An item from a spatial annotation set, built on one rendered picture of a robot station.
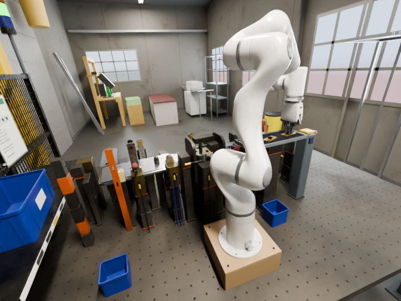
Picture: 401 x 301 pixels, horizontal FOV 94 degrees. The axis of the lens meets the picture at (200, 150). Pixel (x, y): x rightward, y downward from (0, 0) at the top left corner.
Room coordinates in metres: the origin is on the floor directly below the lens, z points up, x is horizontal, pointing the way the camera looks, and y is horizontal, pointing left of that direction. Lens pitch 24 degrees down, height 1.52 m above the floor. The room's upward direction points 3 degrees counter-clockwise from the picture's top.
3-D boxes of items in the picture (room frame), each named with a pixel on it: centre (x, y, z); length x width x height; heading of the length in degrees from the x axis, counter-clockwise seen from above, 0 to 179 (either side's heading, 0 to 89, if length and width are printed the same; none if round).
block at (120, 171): (0.85, 0.42, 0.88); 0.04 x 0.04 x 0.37; 21
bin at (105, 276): (0.52, 0.39, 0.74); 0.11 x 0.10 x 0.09; 111
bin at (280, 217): (0.83, -0.40, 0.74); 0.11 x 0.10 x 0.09; 111
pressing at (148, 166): (1.17, -0.06, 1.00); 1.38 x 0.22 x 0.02; 111
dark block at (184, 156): (0.88, 0.09, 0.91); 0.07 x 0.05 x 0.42; 21
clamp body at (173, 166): (0.87, 0.15, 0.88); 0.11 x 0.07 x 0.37; 21
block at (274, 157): (0.93, -0.38, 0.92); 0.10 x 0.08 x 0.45; 111
